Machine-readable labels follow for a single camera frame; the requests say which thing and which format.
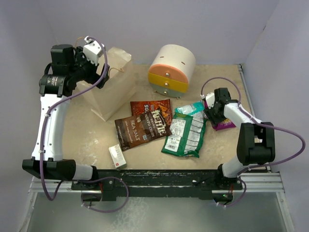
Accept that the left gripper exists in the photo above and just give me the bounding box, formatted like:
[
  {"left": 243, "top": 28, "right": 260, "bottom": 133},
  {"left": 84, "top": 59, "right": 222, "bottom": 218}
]
[{"left": 69, "top": 47, "right": 109, "bottom": 88}]

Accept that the purple snack bag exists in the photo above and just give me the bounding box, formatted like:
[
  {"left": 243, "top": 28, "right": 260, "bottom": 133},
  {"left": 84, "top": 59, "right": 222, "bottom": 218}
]
[{"left": 204, "top": 101, "right": 237, "bottom": 131}]

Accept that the white paper bag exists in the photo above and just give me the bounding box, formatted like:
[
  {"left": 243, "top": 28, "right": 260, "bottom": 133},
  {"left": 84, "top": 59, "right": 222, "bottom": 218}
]
[{"left": 81, "top": 47, "right": 136, "bottom": 121}]

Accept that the teal snack bag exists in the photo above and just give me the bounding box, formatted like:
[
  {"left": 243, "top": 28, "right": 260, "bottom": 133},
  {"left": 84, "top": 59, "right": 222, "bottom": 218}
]
[{"left": 175, "top": 101, "right": 206, "bottom": 119}]

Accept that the green snack bag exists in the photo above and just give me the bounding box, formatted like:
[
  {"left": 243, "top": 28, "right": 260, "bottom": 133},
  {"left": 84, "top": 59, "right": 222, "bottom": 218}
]
[{"left": 161, "top": 113, "right": 206, "bottom": 158}]

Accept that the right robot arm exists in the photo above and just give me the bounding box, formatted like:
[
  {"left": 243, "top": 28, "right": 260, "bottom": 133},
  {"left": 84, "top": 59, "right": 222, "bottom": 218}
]
[{"left": 201, "top": 88, "right": 275, "bottom": 189}]

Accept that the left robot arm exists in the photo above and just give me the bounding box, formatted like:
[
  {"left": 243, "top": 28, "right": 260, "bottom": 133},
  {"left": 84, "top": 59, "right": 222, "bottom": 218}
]
[{"left": 22, "top": 41, "right": 109, "bottom": 189}]

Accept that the red chips bag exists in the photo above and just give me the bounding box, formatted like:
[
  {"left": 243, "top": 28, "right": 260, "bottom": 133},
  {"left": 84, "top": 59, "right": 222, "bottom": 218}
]
[{"left": 130, "top": 99, "right": 173, "bottom": 126}]

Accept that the brown Kettle chips bag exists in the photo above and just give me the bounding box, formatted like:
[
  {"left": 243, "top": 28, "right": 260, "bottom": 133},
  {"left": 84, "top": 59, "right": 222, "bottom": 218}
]
[{"left": 114, "top": 108, "right": 171, "bottom": 151}]

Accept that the pastel mini drawer cabinet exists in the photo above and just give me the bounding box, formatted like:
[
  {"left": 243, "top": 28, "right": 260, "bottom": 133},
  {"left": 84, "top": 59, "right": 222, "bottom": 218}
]
[{"left": 148, "top": 44, "right": 196, "bottom": 99}]

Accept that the small white box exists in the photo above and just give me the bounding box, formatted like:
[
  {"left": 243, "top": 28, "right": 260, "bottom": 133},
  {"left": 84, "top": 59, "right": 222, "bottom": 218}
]
[{"left": 109, "top": 144, "right": 127, "bottom": 169}]

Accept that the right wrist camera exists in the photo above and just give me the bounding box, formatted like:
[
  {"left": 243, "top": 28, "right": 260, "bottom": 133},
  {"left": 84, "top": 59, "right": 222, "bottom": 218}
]
[{"left": 201, "top": 92, "right": 215, "bottom": 108}]

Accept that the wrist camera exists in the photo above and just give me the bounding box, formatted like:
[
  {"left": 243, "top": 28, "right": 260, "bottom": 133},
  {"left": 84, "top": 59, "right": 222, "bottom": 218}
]
[
  {"left": 201, "top": 92, "right": 215, "bottom": 108},
  {"left": 83, "top": 36, "right": 105, "bottom": 66}
]

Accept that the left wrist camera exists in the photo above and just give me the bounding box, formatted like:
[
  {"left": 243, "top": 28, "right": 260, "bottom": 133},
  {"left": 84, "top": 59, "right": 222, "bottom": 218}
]
[{"left": 83, "top": 36, "right": 105, "bottom": 66}]

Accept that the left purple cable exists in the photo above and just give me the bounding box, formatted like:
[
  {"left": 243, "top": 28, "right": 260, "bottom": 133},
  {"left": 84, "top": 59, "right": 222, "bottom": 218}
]
[{"left": 39, "top": 36, "right": 130, "bottom": 214}]

